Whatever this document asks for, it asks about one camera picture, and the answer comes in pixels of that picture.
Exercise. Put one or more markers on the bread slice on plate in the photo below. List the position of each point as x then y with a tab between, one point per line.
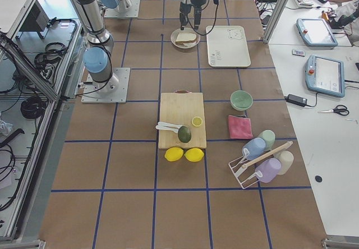
186	45

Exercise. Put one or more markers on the bread slice from board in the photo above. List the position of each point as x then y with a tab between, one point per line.
186	38

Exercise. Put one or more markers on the whole lemon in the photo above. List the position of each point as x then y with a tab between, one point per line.
194	154
174	154

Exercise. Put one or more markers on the avocado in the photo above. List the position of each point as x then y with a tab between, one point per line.
184	134

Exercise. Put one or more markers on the far teach pendant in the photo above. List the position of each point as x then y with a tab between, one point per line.
316	33

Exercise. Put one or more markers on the wooden cutting board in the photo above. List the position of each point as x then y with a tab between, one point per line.
179	109

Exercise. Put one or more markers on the cream cup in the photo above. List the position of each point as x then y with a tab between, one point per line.
286	159

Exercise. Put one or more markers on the teach pendant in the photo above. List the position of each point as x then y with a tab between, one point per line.
316	33
325	75

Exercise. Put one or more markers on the white wire cup rack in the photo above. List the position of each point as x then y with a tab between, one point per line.
244	170

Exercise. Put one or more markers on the white plastic spoon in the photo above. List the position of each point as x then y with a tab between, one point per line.
159	127

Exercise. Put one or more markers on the green cup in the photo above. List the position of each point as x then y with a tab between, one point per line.
269	137

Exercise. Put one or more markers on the whole lemon right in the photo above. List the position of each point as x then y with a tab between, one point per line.
194	154

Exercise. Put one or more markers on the pink cloth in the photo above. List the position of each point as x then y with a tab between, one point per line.
239	127

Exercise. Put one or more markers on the scissors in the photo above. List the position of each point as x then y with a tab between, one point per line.
341	110

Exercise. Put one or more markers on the cream bear serving tray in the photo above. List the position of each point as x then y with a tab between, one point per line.
227	47

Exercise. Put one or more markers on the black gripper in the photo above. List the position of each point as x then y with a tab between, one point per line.
184	8

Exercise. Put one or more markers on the green bowl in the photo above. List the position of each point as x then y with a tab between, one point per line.
241	100

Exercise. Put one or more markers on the near teach pendant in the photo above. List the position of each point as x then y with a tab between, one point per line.
325	75

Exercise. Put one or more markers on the whole lemon left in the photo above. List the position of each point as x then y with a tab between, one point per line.
174	154

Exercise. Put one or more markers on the purple cup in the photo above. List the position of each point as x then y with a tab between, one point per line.
267	170

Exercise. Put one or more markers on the lemon slice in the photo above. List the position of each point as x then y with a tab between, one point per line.
196	121

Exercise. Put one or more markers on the cream round plate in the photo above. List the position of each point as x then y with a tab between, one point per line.
186	30

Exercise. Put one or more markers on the black power brick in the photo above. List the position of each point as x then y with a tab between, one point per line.
296	100

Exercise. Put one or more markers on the blue cup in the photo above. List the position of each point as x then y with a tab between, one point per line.
253	148

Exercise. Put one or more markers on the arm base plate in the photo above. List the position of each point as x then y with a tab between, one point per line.
114	92
132	13

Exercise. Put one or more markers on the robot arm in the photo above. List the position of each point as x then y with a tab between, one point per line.
117	5
97	58

